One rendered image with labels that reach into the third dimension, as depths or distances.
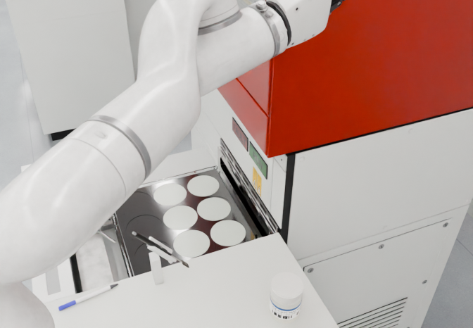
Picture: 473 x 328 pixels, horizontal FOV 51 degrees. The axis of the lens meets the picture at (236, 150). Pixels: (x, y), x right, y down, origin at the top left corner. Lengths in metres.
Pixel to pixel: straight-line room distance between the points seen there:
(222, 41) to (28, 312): 0.40
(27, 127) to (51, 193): 3.22
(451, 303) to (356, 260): 1.02
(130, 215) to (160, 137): 0.98
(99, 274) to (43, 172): 0.94
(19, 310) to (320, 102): 0.78
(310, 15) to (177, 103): 0.30
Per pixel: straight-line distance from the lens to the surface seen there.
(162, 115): 0.55
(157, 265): 1.19
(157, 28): 0.62
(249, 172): 1.45
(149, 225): 1.47
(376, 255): 1.68
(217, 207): 1.50
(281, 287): 1.11
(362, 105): 1.21
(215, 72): 0.68
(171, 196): 1.55
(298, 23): 0.77
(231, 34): 0.69
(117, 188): 0.50
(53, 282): 1.32
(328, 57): 1.08
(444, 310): 2.54
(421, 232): 1.73
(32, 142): 3.52
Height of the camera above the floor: 1.94
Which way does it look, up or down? 37 degrees down
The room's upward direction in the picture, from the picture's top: straight up
